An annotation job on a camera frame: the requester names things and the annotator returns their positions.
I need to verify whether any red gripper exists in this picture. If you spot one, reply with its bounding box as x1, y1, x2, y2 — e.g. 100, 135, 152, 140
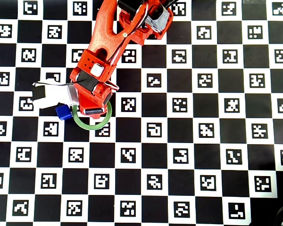
75, 83, 113, 120

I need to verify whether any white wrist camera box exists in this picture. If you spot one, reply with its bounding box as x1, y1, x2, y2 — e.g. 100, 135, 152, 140
32, 81, 80, 110

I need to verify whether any red robot arm with base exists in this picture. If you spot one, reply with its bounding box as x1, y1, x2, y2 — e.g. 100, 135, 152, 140
69, 0, 174, 95

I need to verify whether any blue cube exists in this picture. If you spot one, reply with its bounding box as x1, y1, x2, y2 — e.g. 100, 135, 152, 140
55, 105, 73, 121

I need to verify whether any grey tape wrapped block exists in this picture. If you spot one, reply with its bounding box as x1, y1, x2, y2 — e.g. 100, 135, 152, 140
145, 6, 172, 32

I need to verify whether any thin black camera cable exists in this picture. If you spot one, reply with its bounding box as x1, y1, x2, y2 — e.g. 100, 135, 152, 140
33, 80, 90, 87

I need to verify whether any black white marker checkerboard mat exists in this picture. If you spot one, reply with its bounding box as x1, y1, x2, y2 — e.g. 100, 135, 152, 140
0, 0, 283, 224

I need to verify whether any green ring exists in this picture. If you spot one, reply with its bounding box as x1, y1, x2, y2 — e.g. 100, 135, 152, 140
72, 101, 113, 131

